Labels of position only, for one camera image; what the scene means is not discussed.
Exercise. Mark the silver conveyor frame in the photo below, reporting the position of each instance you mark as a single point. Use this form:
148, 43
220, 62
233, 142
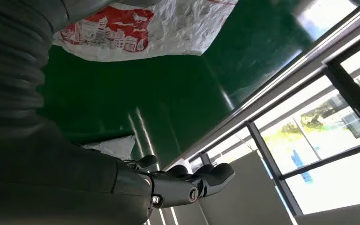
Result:
276, 77

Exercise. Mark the grey package with red buildings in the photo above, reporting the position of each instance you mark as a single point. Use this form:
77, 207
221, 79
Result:
173, 31

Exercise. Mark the window frame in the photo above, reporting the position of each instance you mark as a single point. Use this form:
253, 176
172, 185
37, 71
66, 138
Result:
350, 90

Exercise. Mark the green conveyor belt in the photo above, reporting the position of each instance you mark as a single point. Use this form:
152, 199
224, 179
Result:
167, 93

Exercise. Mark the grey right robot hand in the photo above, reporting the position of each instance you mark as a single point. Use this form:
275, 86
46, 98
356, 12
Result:
59, 180

